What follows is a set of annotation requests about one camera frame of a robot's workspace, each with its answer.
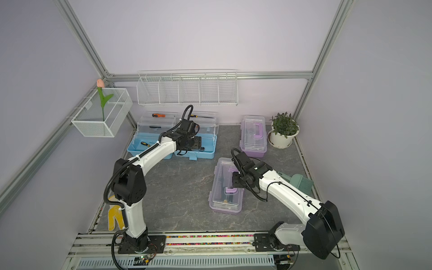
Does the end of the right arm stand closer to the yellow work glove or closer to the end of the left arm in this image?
the end of the left arm

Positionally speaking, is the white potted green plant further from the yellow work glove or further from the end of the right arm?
the yellow work glove

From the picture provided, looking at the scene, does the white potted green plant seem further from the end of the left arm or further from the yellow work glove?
the yellow work glove
